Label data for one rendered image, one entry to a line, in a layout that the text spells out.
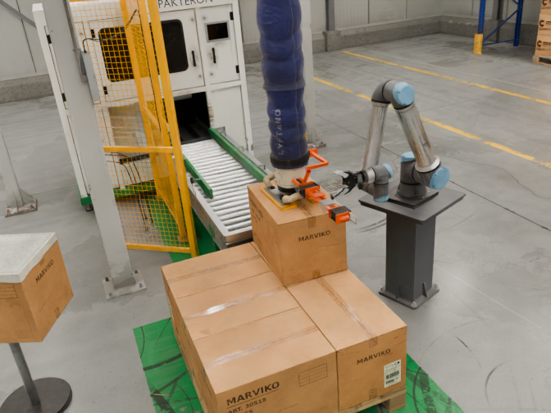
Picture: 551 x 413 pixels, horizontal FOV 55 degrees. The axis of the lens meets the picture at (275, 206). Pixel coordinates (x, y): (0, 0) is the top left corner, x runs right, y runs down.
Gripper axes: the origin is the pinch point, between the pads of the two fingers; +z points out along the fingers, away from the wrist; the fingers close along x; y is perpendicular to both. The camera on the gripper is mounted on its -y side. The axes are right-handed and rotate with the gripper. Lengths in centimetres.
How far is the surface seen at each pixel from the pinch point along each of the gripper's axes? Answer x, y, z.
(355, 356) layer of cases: -60, -64, 24
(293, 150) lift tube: 18.8, 16.9, 15.8
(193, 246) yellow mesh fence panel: -90, 136, 59
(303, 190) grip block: 1.9, -1.1, 18.7
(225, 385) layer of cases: -53, -62, 89
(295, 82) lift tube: 56, 17, 12
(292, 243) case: -26.7, -3.9, 28.8
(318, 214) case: -13.0, -3.8, 12.0
